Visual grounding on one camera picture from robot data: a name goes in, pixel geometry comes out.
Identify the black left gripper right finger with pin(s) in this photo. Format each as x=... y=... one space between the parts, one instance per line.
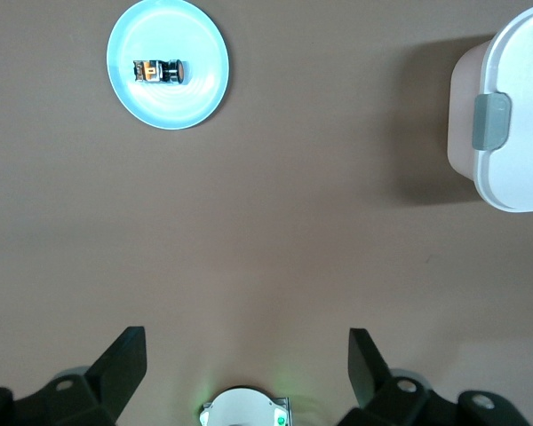
x=382 y=399

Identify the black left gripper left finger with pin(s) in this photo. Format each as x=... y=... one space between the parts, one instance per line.
x=93 y=390

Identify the orange push-button switch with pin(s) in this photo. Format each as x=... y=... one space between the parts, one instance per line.
x=153 y=72

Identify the brown table mat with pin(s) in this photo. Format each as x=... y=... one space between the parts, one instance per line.
x=266 y=231

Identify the white lidded lunch box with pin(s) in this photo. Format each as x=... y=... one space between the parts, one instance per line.
x=528 y=168

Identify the light blue round plate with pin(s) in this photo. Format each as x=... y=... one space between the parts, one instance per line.
x=173 y=31

